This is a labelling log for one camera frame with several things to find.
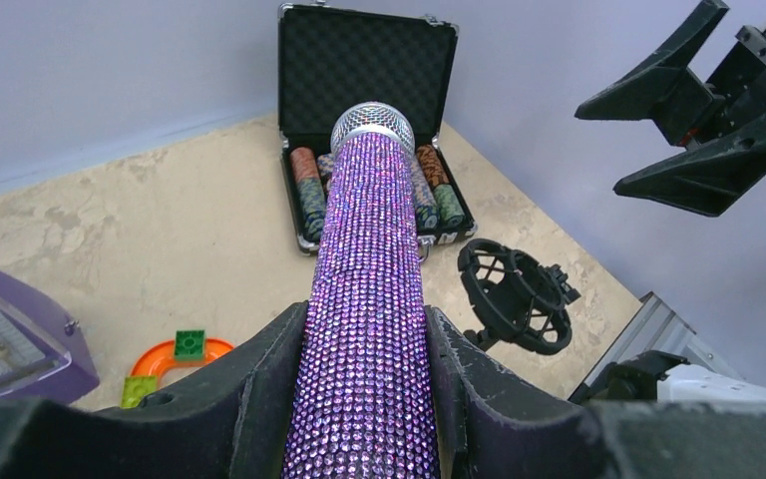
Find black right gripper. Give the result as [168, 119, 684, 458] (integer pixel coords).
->
[574, 0, 766, 218]

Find orange curved track piece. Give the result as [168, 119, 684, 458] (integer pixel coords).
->
[130, 337, 234, 383]

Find purple glitter microphone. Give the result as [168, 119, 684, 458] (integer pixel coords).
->
[281, 102, 440, 478]

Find purple metronome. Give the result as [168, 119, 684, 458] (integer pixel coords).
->
[0, 270, 100, 404]

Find black shock mount tripod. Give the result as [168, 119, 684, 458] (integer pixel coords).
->
[457, 239, 580, 355]

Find black poker chip case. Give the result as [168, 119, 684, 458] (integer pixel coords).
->
[278, 1, 459, 254]

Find green toy brick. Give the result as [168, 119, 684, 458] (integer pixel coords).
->
[173, 329, 206, 363]

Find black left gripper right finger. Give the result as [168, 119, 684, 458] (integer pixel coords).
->
[425, 306, 766, 478]

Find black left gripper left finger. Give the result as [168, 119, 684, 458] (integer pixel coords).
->
[0, 302, 307, 478]

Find lime long toy brick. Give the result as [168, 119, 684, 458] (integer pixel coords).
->
[120, 375, 158, 408]

